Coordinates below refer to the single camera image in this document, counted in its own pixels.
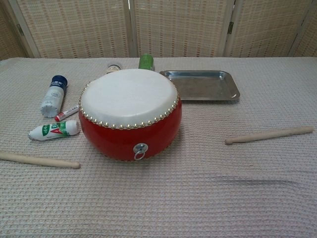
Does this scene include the green drink can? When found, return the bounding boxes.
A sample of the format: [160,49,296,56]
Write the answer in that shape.
[138,54,156,72]

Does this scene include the red drum with white skin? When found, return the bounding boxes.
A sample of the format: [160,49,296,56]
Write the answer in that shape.
[78,68,183,162]

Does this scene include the wooden drumstick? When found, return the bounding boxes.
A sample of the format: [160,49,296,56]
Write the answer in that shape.
[0,151,81,170]
[224,125,315,145]

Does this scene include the white bottle with blue cap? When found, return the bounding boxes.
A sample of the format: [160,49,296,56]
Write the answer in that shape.
[39,75,69,119]

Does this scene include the woven folding screen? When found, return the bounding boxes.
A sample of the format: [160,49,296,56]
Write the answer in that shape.
[0,0,317,60]

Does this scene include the beige mayonnaise squeeze bottle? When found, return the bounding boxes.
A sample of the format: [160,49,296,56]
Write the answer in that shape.
[106,63,123,75]

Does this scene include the beige woven tablecloth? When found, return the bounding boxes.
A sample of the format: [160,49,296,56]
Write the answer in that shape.
[0,57,317,238]

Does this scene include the stainless steel tray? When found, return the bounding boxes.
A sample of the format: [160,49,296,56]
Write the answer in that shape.
[159,69,241,103]

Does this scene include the red and white marker pen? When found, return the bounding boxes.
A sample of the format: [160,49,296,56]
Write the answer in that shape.
[54,104,80,122]

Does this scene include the white and green small bottle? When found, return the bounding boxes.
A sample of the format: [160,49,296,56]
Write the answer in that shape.
[28,119,81,142]

